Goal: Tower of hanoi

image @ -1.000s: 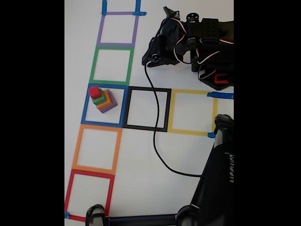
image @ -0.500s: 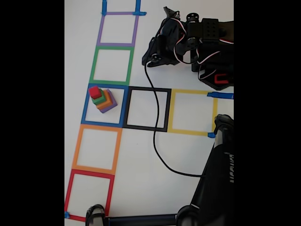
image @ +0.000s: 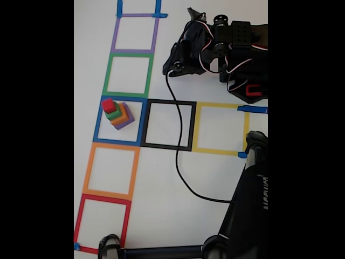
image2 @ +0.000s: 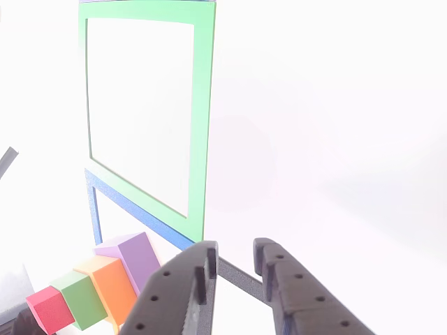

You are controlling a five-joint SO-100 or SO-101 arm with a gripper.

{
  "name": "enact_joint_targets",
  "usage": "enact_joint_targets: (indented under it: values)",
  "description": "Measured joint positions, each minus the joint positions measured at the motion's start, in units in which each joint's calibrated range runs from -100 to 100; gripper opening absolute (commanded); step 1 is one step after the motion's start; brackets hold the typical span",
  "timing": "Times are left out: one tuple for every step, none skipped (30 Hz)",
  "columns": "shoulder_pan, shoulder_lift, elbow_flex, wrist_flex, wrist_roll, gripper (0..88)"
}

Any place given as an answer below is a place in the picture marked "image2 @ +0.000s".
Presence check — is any purple block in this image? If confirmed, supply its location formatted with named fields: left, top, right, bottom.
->
left=93, top=232, right=161, bottom=297

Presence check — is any orange block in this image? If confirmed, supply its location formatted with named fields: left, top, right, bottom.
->
left=73, top=256, right=139, bottom=333

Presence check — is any green block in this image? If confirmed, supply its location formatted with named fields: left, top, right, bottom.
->
left=50, top=270, right=108, bottom=332

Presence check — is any small red cube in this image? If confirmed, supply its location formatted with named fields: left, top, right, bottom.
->
left=25, top=285, right=75, bottom=335

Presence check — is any black square frame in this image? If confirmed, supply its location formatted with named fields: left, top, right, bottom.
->
left=195, top=256, right=272, bottom=335

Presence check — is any blue square frame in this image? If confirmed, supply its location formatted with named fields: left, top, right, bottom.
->
left=85, top=168, right=196, bottom=252

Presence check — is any green square frame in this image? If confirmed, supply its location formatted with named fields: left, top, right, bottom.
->
left=78, top=0, right=217, bottom=244

